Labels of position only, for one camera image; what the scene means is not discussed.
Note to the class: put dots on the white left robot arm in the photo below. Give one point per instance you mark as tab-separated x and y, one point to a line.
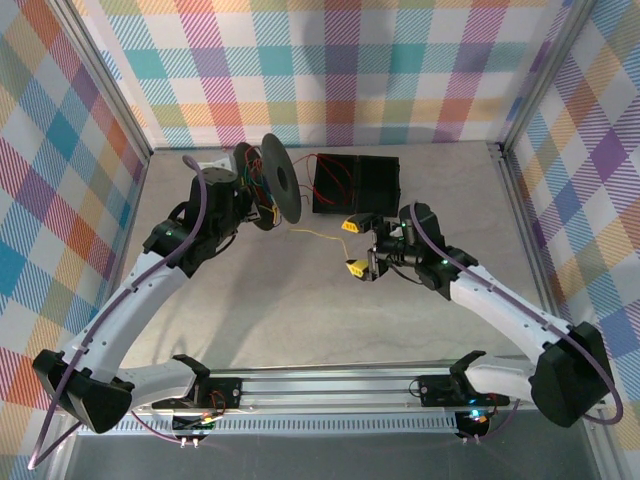
125	300

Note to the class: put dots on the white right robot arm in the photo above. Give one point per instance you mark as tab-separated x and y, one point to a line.
500	305

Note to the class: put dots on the black open box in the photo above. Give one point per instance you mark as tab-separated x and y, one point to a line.
370	185

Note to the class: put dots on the small controller circuit board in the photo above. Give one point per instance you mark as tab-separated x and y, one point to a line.
475	419
195	424

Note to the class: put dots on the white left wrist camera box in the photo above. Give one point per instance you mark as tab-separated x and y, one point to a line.
217	170

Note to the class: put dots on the aluminium side rail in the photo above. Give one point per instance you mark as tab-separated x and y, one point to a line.
522	215
136	200

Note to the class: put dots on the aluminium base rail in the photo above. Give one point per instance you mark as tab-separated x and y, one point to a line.
325	395

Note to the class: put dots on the aluminium frame post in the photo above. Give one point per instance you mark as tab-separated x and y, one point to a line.
111	85
550	75

